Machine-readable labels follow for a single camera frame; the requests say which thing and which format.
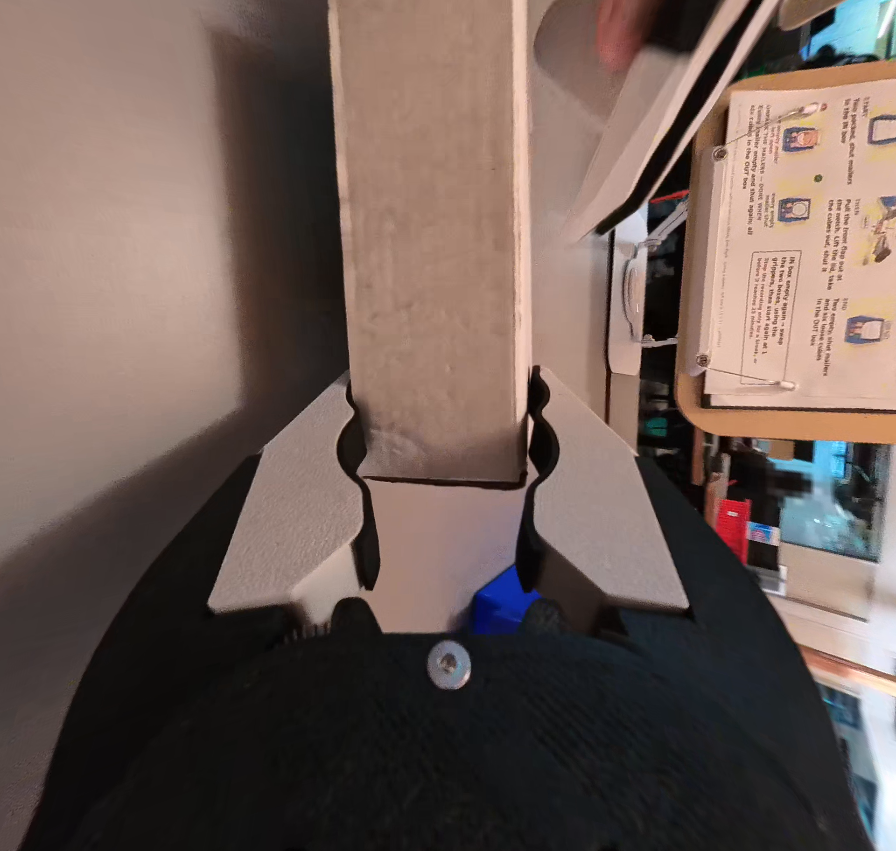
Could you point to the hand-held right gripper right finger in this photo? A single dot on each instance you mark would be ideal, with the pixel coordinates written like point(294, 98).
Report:
point(602, 515)

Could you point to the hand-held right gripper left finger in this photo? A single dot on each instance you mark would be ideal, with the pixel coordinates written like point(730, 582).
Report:
point(294, 515)

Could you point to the blue plastic bin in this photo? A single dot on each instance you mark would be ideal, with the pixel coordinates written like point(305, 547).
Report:
point(500, 602)

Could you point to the white cardboard mailer box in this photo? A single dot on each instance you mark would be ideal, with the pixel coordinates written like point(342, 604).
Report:
point(427, 200)

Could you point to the person's left hand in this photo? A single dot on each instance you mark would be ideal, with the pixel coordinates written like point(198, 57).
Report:
point(623, 11)

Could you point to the red box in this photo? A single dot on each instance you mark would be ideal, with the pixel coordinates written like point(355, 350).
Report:
point(733, 529)

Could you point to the instruction sheet on clipboard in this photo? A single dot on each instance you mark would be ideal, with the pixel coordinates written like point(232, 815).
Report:
point(693, 389)

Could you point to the printed instruction sheet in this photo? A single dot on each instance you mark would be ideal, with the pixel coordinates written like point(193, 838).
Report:
point(805, 270)

